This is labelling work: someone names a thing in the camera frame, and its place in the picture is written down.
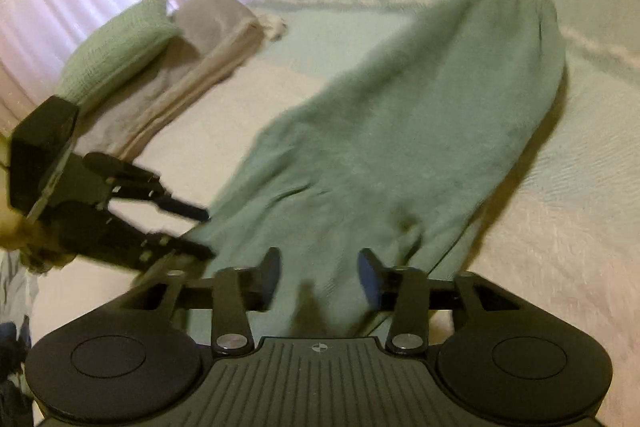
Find tan folded cloth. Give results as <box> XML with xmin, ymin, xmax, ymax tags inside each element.
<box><xmin>77</xmin><ymin>0</ymin><xmax>289</xmax><ymax>160</ymax></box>

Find green knitted pillow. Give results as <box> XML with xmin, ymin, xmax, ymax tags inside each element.
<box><xmin>56</xmin><ymin>0</ymin><xmax>179</xmax><ymax>116</ymax></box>

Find person's clothing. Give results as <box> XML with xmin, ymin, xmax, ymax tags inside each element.
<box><xmin>0</xmin><ymin>249</ymin><xmax>40</xmax><ymax>427</ymax></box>

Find striped bed blanket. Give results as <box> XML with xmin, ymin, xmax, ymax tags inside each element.
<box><xmin>30</xmin><ymin>0</ymin><xmax>640</xmax><ymax>408</ymax></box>

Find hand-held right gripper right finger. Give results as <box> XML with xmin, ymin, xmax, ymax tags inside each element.
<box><xmin>357</xmin><ymin>248</ymin><xmax>521</xmax><ymax>355</ymax></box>

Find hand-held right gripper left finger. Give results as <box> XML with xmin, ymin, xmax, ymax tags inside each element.
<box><xmin>131</xmin><ymin>248</ymin><xmax>282</xmax><ymax>355</ymax></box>

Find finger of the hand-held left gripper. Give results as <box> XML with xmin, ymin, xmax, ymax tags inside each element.
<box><xmin>100</xmin><ymin>207</ymin><xmax>217</xmax><ymax>269</ymax></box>
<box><xmin>82</xmin><ymin>151</ymin><xmax>211</xmax><ymax>223</ymax></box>

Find green pants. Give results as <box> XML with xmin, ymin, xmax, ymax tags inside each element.
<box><xmin>182</xmin><ymin>0</ymin><xmax>568</xmax><ymax>340</ymax></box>

